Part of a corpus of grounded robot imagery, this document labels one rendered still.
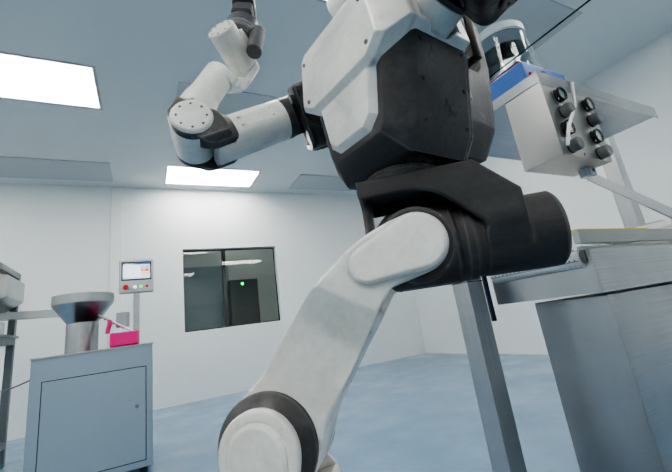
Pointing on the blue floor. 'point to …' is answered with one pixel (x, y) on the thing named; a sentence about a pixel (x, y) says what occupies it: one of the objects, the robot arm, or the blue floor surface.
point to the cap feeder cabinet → (91, 411)
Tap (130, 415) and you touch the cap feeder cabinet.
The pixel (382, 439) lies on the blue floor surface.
